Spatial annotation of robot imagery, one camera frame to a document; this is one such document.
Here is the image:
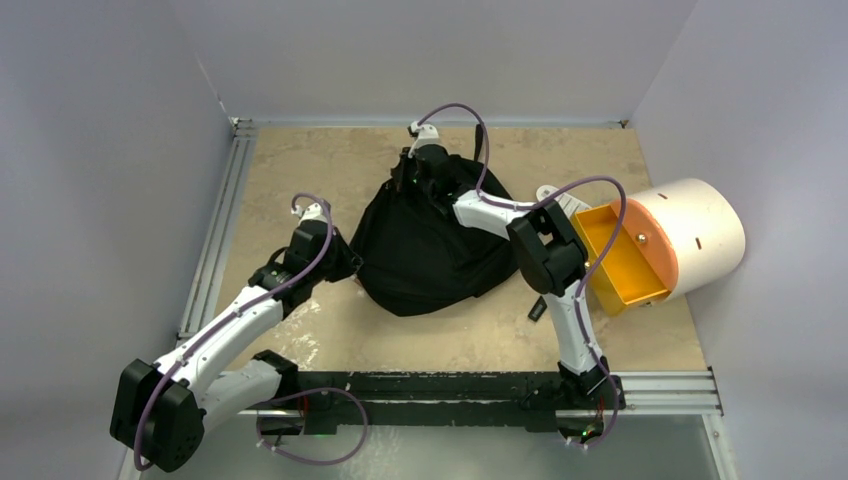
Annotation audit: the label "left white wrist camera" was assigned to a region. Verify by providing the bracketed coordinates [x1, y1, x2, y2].
[291, 202, 332, 225]

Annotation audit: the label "pink black highlighter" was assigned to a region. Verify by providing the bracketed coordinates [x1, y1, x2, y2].
[527, 297, 548, 322]

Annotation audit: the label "black student backpack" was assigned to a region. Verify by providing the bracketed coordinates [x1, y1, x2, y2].
[351, 151, 517, 317]

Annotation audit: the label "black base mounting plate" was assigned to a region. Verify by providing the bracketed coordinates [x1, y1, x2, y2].
[253, 371, 626, 435]

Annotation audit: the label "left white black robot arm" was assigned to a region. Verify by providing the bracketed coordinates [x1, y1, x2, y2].
[109, 214, 358, 472]

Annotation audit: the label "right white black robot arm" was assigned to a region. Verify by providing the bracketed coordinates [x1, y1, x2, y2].
[392, 145, 622, 407]

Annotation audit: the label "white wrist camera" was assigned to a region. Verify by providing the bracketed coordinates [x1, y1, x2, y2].
[291, 202, 332, 225]
[407, 122, 442, 158]

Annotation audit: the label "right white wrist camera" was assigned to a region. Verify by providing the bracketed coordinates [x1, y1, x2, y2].
[407, 122, 442, 158]

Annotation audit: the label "aluminium frame rails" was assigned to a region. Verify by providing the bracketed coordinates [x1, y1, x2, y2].
[119, 117, 740, 480]

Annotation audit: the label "white cylinder orange drawer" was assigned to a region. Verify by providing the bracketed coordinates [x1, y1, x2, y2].
[571, 178, 746, 316]

